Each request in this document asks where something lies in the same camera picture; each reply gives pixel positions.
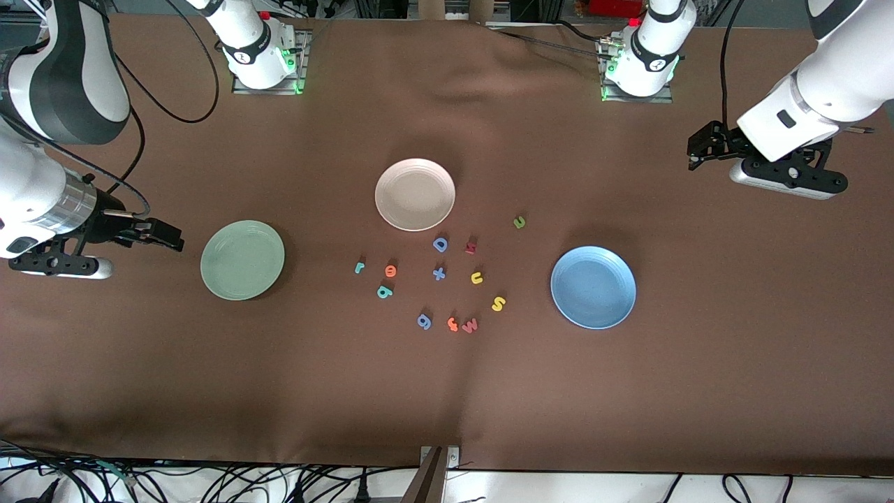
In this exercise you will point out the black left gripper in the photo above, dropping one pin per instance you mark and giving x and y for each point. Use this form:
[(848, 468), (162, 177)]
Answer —
[(723, 142)]

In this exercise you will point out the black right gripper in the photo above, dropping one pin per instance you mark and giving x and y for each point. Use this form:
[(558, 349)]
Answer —
[(110, 214)]

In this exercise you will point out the teal foam letter b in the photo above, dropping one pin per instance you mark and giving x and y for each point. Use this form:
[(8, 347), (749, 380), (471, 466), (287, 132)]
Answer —
[(379, 292)]

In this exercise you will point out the yellow foam letter S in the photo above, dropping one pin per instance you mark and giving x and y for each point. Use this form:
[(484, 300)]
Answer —
[(499, 303)]

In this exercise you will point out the yellow foam letter u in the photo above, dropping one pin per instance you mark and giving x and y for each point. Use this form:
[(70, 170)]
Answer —
[(477, 282)]

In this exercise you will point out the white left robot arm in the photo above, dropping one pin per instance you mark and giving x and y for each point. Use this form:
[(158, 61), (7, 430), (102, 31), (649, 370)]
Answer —
[(639, 73)]

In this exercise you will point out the pale green round plate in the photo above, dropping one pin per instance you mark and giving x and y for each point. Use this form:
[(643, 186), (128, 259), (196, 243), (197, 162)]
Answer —
[(242, 260)]

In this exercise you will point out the red box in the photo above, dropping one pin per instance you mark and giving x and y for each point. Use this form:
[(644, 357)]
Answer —
[(614, 7)]

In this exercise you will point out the blue round plate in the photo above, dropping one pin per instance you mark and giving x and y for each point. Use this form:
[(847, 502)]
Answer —
[(594, 288)]

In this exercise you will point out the cream white round plate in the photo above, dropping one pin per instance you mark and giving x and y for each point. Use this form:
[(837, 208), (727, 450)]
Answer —
[(415, 195)]

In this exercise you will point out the blue foam letter D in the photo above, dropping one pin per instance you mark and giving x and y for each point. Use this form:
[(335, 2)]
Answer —
[(435, 244)]

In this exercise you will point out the blue foam letter g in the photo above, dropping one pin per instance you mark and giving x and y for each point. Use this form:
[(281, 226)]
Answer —
[(428, 320)]

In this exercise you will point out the blue foam letter x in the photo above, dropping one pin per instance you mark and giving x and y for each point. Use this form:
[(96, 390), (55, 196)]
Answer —
[(438, 273)]

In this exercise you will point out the pink foam letter W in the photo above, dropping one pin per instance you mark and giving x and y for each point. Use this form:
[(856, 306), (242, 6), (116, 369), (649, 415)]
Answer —
[(471, 327)]

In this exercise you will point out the black power plug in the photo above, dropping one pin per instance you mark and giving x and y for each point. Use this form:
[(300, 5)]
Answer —
[(362, 492)]

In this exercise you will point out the brown table cloth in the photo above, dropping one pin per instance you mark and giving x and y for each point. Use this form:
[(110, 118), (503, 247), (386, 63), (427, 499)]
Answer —
[(447, 391)]

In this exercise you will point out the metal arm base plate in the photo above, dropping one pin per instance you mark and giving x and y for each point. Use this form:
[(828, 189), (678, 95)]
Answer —
[(241, 88), (663, 98)]

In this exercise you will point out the dark metal post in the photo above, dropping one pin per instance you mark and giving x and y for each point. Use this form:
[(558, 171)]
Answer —
[(427, 482)]

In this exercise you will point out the small metal table bracket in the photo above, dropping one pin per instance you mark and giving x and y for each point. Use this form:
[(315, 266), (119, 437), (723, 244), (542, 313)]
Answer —
[(454, 457)]

